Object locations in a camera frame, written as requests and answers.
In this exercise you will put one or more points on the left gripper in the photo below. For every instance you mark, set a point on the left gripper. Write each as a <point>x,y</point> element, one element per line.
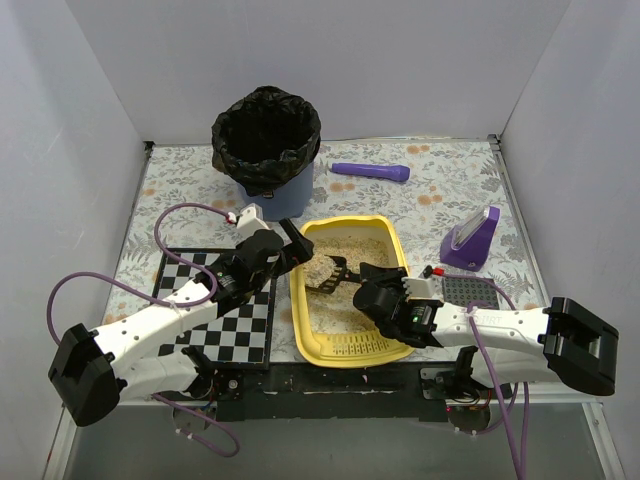
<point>291,245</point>

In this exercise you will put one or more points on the blue trash bin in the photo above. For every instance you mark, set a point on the blue trash bin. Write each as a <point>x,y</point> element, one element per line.
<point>289,201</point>

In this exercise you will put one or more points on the yellow litter box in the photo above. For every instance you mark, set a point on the yellow litter box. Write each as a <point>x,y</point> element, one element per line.
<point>345,350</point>

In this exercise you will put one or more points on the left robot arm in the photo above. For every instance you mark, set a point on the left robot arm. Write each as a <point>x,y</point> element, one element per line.
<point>93,370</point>

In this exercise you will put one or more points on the black trash bag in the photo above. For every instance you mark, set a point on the black trash bag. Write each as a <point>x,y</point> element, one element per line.
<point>265,139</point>

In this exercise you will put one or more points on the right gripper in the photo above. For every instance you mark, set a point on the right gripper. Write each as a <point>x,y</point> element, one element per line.
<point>373,275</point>

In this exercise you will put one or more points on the black white chessboard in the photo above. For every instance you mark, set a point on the black white chessboard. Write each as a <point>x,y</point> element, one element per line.
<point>241,339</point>

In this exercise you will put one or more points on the purple flashlight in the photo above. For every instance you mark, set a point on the purple flashlight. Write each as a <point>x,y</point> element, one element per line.
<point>394,173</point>

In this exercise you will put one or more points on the cat litter granules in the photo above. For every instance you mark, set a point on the cat litter granules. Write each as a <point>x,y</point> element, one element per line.
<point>334,313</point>

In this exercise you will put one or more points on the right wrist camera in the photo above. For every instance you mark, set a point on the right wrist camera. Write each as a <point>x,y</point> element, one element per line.
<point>423,286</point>

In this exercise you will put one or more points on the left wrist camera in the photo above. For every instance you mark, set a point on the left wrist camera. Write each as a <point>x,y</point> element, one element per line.
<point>248,221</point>

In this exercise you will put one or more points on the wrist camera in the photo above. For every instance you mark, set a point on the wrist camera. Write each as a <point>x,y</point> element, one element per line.
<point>423,286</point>
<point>248,221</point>

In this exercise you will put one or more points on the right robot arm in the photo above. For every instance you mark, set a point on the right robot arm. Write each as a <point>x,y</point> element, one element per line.
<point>563,342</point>

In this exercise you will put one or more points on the floral table mat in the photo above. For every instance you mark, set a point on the floral table mat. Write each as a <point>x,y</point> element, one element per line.
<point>182,196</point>

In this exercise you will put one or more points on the grey lego baseplate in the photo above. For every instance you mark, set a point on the grey lego baseplate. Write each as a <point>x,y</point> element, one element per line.
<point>461,292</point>

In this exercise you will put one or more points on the black litter scoop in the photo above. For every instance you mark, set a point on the black litter scoop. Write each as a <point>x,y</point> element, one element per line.
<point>332,275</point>

